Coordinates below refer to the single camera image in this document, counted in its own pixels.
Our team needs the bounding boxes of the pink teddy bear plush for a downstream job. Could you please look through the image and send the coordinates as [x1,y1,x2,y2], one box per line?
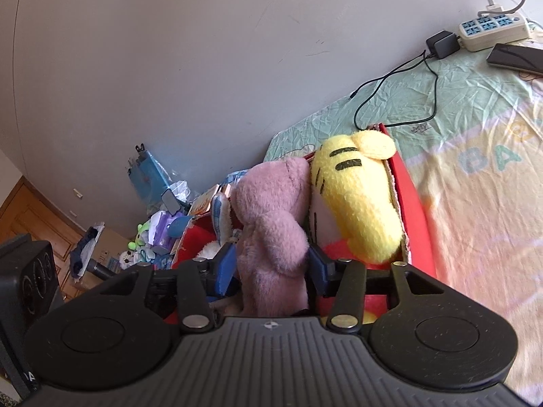
[231,157,311,318]

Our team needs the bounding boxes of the white bunny plush blue bow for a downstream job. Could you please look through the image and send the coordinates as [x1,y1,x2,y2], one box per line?
[197,192,241,260]

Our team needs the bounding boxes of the red cardboard box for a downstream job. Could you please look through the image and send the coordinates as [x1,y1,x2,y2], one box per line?
[163,122,438,325]

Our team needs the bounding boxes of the small cardboard box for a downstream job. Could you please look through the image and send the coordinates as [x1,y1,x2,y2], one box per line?
[68,222,129,292]

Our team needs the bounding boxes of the blue oval case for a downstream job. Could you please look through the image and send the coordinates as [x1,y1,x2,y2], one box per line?
[167,215,192,239]

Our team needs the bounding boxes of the yellow tiger plush toy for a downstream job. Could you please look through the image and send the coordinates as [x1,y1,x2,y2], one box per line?
[308,130,404,269]

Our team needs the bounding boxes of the wooden door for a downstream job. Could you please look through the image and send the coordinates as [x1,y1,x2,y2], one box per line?
[1,176,86,299]

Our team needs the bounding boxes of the blue plastic bag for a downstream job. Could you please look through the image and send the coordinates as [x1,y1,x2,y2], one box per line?
[127,143,173,207]

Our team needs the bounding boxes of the patterned bed sheet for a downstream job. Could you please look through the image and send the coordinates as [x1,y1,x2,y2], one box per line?
[266,51,542,405]

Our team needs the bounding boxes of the black power adapter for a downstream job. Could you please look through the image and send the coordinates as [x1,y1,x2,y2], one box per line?
[426,31,460,60]

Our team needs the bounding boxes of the white power strip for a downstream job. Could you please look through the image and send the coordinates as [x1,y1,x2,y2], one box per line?
[458,13,530,53]

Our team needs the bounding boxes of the black smartphone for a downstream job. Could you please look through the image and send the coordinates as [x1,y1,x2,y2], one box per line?
[486,43,543,76]

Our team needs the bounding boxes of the black adapter cable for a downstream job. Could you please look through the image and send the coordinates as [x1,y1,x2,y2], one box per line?
[349,50,440,132]

